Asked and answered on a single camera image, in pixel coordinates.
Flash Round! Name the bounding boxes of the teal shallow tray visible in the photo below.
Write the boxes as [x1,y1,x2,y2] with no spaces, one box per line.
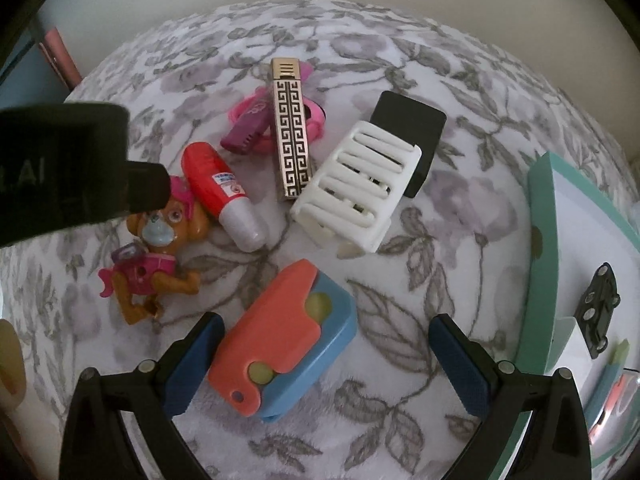
[515,151,640,480]

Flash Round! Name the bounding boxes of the brown dog toy figure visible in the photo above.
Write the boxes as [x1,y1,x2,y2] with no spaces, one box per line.
[97,175,210,328]

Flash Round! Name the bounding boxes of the white ribbed plastic holder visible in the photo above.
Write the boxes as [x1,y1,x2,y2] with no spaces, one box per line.
[290,120,423,259]

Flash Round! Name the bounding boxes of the white charger plug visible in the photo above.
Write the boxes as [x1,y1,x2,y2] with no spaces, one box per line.
[545,316,593,376]

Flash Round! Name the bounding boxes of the green toy knife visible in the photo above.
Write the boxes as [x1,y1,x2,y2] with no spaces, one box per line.
[587,340,631,421]

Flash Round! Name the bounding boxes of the orange and blue toy case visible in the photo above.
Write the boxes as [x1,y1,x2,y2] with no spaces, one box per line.
[207,259,358,421]

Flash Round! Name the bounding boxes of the magenta plastic toy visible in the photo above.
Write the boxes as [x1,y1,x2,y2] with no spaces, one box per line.
[220,110,275,155]

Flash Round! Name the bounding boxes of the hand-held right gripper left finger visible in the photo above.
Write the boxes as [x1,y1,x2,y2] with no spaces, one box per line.
[57,311,226,480]

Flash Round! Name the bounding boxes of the black charger block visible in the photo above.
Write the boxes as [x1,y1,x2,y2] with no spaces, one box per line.
[370,91,447,199]

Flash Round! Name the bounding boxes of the pink board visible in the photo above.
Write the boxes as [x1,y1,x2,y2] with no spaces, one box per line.
[40,27,83,88]

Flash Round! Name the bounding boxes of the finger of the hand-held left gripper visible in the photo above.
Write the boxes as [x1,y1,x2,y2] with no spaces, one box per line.
[125,161,171,213]

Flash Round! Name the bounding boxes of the beige round object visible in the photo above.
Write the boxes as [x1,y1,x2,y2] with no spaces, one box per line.
[0,320,26,403]

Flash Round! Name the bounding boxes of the gold patterned lighter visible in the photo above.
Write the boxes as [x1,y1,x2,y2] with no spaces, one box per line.
[270,57,315,202]

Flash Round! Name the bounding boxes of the red and white glue stick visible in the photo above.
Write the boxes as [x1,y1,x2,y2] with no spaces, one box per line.
[181,142,267,252]

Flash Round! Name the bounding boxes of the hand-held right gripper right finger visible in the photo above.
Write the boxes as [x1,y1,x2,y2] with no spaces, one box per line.
[428,313,596,480]

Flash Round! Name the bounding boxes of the pink watch band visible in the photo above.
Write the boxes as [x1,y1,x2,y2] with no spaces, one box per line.
[229,60,328,142]

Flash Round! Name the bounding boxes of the black toy car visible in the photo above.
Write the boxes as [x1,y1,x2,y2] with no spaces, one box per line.
[574,262,622,359]

